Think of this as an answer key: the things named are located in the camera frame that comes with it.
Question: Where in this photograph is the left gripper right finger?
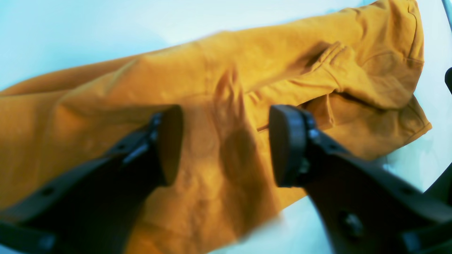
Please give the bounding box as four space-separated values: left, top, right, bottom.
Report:
269 105 452 254

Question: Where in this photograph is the orange t-shirt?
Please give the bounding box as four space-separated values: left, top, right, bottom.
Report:
0 0 432 254

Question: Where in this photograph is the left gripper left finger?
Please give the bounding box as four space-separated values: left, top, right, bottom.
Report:
1 105 183 254

